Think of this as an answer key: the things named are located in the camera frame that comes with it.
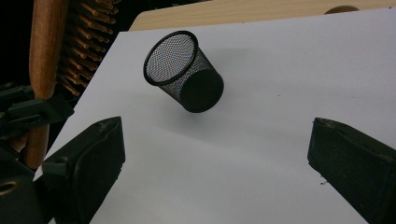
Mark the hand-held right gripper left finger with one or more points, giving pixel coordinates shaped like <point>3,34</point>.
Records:
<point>87,168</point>

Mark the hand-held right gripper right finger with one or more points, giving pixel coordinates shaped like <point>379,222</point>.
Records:
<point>358,165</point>

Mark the wooden hairbrush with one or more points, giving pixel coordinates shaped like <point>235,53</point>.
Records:
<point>46,46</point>

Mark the black mesh pen cup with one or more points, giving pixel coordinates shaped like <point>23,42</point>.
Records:
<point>186,74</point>

